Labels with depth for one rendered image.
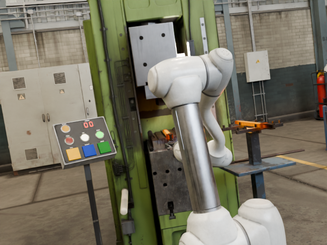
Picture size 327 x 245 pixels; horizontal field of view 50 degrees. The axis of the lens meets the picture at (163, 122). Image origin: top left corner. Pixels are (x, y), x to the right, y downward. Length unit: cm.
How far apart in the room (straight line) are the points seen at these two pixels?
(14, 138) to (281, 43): 702
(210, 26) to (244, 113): 684
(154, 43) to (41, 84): 533
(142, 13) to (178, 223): 150
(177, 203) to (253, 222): 124
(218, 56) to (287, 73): 883
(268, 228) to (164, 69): 65
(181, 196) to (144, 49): 103
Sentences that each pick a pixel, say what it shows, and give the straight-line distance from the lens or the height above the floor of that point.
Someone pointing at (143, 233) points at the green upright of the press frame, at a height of 28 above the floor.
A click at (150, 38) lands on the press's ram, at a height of 168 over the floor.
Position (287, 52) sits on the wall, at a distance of 1014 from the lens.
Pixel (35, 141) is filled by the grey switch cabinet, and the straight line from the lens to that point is 762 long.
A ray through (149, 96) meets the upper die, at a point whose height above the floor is 129.
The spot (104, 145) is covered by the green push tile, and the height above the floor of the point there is 102.
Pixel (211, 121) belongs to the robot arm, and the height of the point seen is 115.
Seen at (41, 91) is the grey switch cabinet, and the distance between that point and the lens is 757.
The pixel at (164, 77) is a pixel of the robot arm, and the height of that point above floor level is 136.
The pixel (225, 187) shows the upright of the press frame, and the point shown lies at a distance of 272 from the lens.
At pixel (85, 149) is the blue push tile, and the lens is 223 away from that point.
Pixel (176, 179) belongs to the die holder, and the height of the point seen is 70.
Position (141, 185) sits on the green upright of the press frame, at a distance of 263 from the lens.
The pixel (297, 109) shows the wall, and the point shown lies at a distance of 1024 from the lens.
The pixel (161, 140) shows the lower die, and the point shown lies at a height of 97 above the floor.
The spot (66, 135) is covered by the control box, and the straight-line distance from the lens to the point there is 226.
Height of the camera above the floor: 132
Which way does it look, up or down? 5 degrees down
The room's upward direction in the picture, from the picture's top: 8 degrees counter-clockwise
